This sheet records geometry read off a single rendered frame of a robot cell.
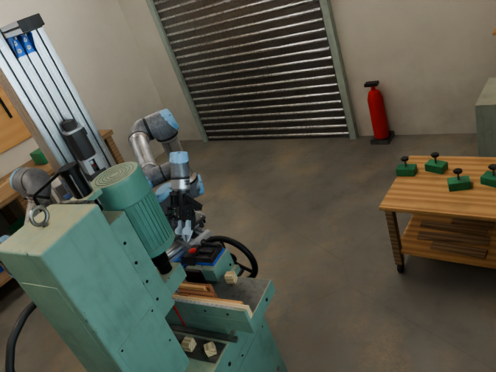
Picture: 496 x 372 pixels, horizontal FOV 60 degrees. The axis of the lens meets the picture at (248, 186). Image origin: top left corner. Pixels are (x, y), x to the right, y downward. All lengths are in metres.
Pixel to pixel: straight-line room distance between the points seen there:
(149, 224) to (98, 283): 0.28
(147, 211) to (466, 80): 3.18
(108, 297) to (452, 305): 1.93
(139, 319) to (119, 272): 0.18
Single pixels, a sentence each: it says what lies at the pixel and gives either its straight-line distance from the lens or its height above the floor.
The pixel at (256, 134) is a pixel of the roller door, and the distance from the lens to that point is 5.16.
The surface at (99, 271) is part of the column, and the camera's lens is 1.32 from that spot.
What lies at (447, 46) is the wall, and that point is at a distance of 4.01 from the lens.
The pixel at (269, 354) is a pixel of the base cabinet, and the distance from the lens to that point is 1.97.
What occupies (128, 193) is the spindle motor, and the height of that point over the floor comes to 1.46.
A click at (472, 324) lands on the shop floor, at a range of 2.61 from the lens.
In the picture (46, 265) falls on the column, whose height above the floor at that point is 1.48.
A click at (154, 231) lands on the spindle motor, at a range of 1.50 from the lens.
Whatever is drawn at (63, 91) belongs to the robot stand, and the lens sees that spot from 2.24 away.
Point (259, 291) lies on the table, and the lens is 1.66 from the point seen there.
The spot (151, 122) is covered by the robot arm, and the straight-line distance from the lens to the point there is 2.11.
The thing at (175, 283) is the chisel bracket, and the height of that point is 1.03.
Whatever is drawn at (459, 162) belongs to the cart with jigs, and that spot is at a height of 0.53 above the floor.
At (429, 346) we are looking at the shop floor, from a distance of 2.52.
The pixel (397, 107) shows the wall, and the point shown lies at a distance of 4.31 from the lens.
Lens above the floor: 2.00
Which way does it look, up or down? 28 degrees down
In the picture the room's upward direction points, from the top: 20 degrees counter-clockwise
